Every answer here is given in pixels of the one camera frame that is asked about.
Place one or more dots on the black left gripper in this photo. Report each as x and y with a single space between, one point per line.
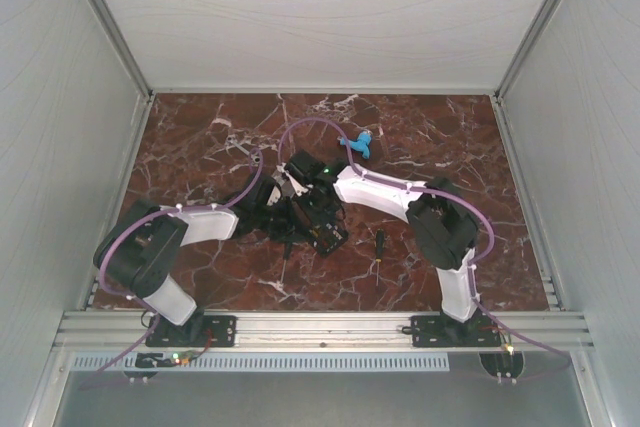
291 224

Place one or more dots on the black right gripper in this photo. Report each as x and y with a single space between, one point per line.
329 217

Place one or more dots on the black fuse box base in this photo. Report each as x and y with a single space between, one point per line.
327 237

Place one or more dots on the clear plastic fuse box lid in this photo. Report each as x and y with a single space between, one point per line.
284 184

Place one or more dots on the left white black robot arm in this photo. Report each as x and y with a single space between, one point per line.
140 251

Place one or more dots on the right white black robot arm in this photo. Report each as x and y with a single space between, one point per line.
445 226

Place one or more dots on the blue glue gun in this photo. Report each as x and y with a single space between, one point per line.
360 145

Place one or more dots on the silver ratchet wrench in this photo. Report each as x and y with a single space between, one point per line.
252 154

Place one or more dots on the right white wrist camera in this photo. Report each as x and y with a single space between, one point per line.
298 188

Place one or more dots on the yellow black handle screwdriver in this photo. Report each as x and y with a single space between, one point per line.
379 250

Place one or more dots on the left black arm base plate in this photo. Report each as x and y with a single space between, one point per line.
200 330

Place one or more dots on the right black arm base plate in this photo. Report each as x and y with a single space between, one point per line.
431 331

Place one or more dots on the aluminium front rail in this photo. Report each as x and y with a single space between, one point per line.
104 330

